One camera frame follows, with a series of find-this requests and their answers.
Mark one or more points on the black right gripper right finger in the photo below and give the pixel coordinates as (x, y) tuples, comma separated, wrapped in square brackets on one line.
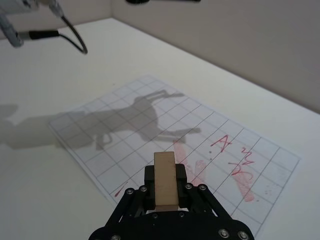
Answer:
[(180, 185)]

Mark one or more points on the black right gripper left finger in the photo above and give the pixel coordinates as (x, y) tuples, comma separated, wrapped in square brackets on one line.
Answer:
[(150, 190)]

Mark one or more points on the pale wooden block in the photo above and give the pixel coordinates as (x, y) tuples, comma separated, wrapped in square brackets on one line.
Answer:
[(163, 180)]

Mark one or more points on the white grid paper sheet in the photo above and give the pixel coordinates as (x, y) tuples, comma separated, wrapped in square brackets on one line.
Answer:
[(250, 140)]

